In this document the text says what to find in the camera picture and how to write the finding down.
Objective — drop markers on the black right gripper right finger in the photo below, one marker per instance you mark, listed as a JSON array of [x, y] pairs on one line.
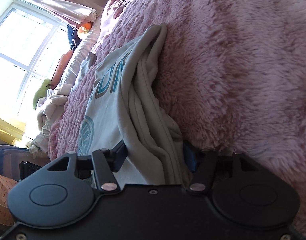
[[202, 164]]

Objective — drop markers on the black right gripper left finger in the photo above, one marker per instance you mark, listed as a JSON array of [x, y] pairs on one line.
[[106, 162]]

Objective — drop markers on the grey printed t-shirt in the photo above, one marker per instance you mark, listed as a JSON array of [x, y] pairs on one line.
[[123, 108]]

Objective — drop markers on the pile of light clothes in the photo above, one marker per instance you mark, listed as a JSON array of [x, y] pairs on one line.
[[49, 110]]

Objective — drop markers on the pink fluffy bed blanket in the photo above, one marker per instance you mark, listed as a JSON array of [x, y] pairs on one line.
[[232, 74]]

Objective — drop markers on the green plush toy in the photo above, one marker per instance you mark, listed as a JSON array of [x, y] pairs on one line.
[[41, 92]]

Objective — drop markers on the yellow box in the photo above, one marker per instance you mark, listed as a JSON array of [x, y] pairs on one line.
[[11, 131]]

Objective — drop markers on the navy patterned pillow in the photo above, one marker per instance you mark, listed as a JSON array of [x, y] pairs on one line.
[[72, 34]]

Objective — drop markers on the orange plush toy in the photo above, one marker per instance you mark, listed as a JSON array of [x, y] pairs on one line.
[[84, 29]]

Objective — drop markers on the pink window curtain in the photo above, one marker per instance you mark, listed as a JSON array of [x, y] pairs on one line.
[[73, 12]]

